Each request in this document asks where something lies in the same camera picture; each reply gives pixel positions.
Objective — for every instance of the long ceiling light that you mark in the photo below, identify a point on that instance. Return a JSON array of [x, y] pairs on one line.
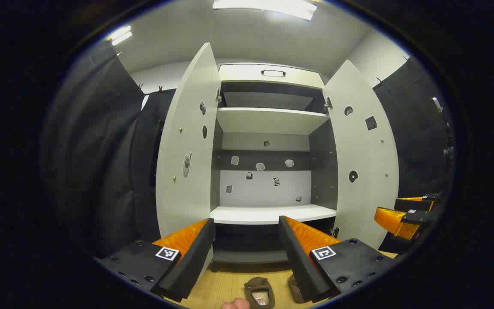
[[268, 7]]

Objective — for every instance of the white cabinet door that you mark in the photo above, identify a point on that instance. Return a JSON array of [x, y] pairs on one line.
[[187, 128], [371, 197]]

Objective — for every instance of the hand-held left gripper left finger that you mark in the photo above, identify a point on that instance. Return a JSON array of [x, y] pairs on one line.
[[191, 262]]

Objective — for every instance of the white cabinet drawer front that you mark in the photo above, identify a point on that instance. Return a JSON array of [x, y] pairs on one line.
[[247, 74]]

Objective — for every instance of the white cabinet shelf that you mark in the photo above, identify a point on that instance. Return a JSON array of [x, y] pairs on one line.
[[268, 213], [270, 121]]

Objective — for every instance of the brown fuzzy shoe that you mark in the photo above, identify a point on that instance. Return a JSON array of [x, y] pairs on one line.
[[295, 288], [259, 286]]

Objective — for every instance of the white shoe cabinet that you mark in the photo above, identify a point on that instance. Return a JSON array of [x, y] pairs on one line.
[[268, 124]]

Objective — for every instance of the small ceiling light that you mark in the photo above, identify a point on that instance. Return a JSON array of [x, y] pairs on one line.
[[120, 35]]

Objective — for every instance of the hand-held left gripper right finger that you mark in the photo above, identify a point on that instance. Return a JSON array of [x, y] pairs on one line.
[[300, 262]]

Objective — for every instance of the grey cabinet base board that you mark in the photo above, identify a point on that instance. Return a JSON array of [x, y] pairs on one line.
[[247, 256]]

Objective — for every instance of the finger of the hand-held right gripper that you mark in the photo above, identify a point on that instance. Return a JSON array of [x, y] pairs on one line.
[[395, 221], [414, 204]]

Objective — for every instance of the metal door hinge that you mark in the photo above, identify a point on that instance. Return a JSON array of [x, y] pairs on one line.
[[327, 103], [335, 232], [218, 95]]

